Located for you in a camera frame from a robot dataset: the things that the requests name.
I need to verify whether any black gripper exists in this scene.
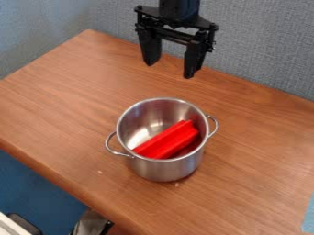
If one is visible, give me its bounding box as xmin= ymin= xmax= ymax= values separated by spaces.
xmin=134 ymin=5 xmax=217 ymax=79

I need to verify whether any stainless steel pot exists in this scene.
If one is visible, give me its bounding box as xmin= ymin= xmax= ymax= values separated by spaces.
xmin=109 ymin=97 xmax=217 ymax=182

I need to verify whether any red plastic block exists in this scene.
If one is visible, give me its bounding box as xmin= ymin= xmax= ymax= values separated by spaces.
xmin=132 ymin=120 xmax=199 ymax=160

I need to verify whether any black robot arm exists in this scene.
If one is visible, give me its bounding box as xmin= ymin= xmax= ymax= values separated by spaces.
xmin=134 ymin=0 xmax=217 ymax=79

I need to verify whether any grey black object below table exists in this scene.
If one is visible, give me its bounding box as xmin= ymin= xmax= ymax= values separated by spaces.
xmin=68 ymin=209 xmax=113 ymax=235

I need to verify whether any black white object bottom left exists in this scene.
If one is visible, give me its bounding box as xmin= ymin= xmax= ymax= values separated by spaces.
xmin=0 ymin=212 xmax=42 ymax=235

